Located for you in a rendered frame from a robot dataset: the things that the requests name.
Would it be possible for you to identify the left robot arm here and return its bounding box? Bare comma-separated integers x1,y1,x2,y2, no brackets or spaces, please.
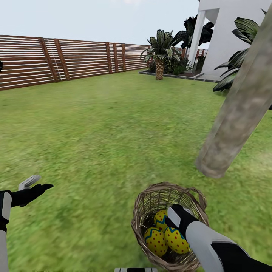
0,175,53,272

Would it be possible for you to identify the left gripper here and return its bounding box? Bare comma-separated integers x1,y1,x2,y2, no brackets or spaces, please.
19,184,53,207

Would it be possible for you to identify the easter egg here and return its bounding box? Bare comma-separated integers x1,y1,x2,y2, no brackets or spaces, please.
152,208,167,232
144,226,169,257
162,226,191,254

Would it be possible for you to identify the wicker basket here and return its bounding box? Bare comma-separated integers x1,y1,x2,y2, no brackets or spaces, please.
131,182,210,272

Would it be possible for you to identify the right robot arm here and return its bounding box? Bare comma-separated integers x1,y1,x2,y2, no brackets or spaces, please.
165,205,272,272

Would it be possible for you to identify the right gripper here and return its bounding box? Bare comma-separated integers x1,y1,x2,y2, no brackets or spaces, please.
165,217,177,229

